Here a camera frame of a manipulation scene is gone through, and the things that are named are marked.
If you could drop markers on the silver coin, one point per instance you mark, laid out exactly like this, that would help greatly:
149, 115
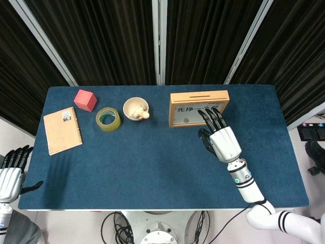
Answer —
186, 120

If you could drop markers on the beige ribbed bowl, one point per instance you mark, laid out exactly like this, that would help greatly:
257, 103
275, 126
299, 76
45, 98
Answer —
127, 109

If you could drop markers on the black device with stickers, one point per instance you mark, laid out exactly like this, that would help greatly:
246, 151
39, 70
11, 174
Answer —
311, 133

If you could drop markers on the beige spiral notebook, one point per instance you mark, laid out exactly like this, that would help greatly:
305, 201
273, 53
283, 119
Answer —
62, 132

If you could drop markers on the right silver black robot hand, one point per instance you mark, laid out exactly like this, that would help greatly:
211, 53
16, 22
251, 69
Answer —
226, 143

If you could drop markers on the black chair caster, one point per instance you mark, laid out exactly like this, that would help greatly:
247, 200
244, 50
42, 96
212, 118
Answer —
313, 170

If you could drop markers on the black shoe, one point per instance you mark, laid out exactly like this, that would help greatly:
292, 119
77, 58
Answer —
316, 152

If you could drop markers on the black pleated curtain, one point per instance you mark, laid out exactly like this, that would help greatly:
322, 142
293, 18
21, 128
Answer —
292, 50
20, 76
101, 43
203, 43

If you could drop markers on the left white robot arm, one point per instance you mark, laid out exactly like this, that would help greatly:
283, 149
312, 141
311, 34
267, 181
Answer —
3, 218

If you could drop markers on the wooden coin bank box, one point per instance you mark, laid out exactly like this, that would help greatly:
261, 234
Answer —
177, 97

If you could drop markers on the yellow packing tape roll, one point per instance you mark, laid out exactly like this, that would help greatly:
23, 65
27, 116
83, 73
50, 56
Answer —
111, 127

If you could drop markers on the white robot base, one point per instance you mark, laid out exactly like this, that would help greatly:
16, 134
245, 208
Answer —
157, 235

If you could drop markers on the pink foam cube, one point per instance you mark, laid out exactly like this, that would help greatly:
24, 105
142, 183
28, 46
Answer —
85, 100

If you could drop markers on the blue table cloth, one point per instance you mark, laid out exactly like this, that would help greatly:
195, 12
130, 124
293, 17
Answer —
152, 165

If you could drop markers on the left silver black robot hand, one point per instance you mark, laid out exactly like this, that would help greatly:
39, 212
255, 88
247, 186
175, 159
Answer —
8, 183

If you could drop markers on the grey partition post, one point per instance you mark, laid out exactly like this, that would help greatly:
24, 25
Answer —
304, 118
156, 38
44, 40
244, 50

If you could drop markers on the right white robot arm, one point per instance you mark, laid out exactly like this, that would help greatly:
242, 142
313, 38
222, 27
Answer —
250, 190

